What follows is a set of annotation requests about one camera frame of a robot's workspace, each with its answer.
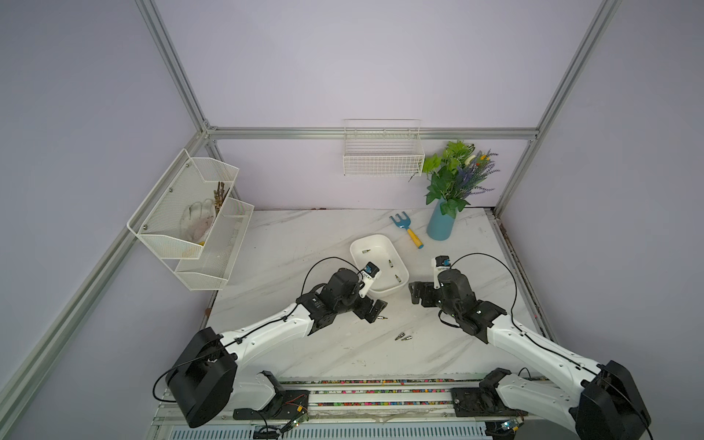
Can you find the teal cylindrical vase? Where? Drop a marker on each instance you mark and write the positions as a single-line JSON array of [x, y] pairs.
[[442, 221]]

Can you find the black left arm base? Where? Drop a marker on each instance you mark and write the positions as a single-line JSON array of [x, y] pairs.
[[263, 396]]

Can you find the brown twigs in shelf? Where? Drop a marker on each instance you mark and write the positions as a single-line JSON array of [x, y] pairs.
[[220, 195]]

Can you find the white perforated metal shelf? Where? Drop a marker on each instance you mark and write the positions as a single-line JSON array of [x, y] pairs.
[[157, 220]]

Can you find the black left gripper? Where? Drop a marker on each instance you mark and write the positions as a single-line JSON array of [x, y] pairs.
[[363, 313]]

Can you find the aluminium rail base frame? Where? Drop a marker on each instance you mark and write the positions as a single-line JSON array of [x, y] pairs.
[[363, 409]]

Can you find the aluminium frame post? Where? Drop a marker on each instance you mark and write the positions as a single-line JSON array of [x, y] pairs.
[[157, 29]]

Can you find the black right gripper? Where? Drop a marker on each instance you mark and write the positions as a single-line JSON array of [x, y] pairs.
[[416, 292]]

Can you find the clear bag in shelf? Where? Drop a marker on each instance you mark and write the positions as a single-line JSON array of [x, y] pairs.
[[197, 221]]

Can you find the lower white mesh shelf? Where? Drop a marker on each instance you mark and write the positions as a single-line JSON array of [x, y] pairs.
[[213, 269]]

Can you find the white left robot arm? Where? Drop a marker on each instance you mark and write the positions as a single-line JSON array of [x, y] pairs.
[[216, 369]]

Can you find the blue yellow toy rake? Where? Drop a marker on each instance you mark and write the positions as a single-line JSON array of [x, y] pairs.
[[403, 221]]

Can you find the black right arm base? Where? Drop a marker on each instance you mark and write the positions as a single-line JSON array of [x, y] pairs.
[[483, 400]]

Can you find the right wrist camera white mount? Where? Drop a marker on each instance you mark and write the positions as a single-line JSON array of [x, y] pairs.
[[440, 264]]

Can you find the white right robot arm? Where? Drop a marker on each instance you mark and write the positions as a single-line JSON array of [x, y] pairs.
[[591, 399]]

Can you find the green artificial plant bouquet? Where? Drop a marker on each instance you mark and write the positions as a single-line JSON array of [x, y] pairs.
[[457, 173]]

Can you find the white wire wall basket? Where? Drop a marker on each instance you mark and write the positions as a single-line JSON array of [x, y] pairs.
[[383, 147]]

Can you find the white plastic storage box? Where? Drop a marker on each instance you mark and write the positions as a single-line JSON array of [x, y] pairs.
[[382, 250]]

